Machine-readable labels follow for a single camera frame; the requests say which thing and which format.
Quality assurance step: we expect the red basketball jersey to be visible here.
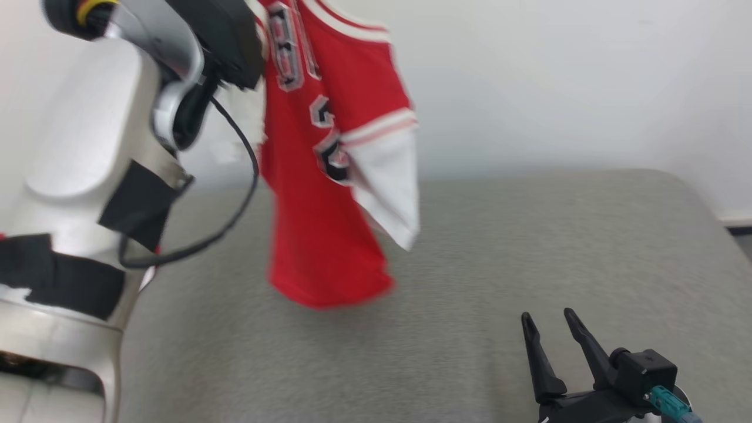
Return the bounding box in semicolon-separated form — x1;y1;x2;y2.
244;0;421;310

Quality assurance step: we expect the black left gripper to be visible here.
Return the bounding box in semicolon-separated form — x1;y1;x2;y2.
166;0;265;90

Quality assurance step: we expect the grey fabric sofa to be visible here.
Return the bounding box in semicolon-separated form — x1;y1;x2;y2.
115;169;752;423

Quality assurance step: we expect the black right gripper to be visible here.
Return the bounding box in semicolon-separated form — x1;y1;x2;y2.
521;308;653;423

